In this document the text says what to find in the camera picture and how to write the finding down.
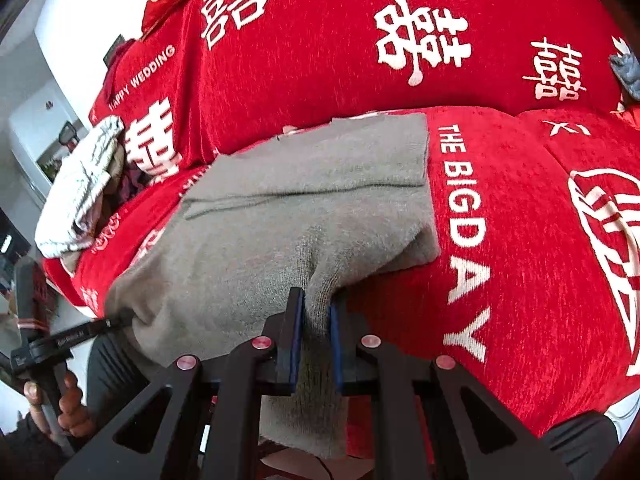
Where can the person's right leg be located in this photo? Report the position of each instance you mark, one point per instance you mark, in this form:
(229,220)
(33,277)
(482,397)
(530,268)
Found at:
(575,435)

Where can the person's left hand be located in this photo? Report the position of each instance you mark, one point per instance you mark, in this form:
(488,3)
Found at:
(75,410)

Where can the blue grey cloth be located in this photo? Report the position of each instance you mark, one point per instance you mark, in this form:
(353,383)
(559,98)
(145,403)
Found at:
(625,72)

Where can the red wedding sofa cover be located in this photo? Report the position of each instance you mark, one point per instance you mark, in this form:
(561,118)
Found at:
(525,260)

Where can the person's left leg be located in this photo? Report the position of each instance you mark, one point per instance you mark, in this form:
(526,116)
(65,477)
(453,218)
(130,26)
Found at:
(112,375)

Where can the grey knit sweater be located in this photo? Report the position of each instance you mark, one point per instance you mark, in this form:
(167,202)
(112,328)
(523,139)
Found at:
(280,220)

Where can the dark purple cloth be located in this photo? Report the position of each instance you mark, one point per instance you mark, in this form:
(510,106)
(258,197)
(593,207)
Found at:
(130,185)

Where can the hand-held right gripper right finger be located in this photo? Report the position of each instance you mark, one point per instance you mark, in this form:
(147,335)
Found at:
(336,350)

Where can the pale grey folded cloth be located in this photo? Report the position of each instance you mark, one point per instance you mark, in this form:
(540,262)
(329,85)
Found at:
(80,185)

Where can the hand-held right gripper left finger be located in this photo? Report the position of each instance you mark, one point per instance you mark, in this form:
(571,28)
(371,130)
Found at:
(295,345)

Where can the small black object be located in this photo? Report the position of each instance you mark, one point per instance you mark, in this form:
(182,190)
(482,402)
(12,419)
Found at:
(114,50)

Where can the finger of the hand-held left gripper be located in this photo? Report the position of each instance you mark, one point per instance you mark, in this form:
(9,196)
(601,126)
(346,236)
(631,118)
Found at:
(95,327)

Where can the person's left forearm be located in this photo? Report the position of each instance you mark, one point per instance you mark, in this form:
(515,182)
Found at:
(25,452)

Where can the person's leg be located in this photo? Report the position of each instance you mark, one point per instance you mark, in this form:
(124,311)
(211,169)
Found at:
(112,375)
(575,435)

